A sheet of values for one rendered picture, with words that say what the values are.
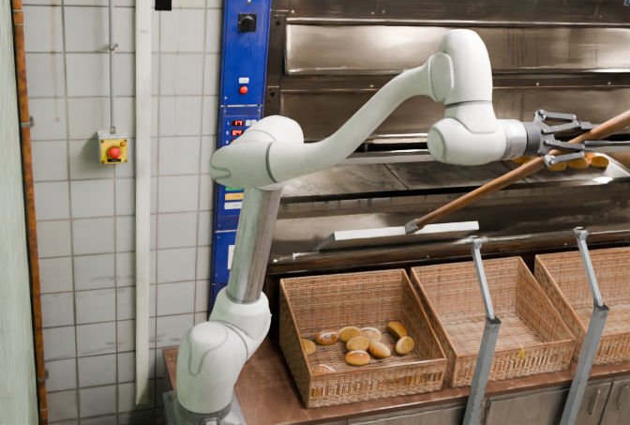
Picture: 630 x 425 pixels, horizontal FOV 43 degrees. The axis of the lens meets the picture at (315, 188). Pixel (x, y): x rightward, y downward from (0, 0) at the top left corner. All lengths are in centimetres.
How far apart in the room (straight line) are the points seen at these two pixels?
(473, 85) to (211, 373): 104
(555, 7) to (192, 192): 158
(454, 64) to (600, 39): 183
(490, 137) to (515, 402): 187
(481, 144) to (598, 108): 194
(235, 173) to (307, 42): 107
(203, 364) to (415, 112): 144
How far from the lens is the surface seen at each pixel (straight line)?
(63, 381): 338
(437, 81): 174
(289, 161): 186
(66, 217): 298
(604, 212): 392
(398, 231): 276
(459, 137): 170
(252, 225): 216
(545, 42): 336
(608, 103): 366
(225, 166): 194
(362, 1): 294
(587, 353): 339
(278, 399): 308
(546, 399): 352
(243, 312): 230
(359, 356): 324
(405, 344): 334
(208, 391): 223
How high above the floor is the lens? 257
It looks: 25 degrees down
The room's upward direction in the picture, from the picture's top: 6 degrees clockwise
